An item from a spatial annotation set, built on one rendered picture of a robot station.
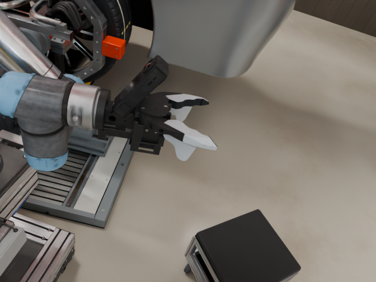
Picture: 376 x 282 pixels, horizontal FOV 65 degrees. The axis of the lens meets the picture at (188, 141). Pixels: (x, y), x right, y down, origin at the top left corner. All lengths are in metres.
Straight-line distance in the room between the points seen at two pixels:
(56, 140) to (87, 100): 0.11
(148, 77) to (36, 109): 0.18
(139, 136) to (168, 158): 1.64
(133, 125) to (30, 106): 0.16
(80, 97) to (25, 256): 1.09
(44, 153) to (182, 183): 1.51
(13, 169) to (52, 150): 0.40
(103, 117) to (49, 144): 0.12
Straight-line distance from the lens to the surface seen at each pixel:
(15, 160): 1.00
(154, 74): 0.46
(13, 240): 0.95
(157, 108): 0.50
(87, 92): 0.50
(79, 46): 1.66
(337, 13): 6.59
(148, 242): 1.75
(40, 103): 0.51
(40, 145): 0.57
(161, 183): 1.98
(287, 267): 1.54
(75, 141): 1.95
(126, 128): 0.52
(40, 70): 0.65
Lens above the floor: 1.55
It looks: 42 degrees down
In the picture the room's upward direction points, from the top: 18 degrees clockwise
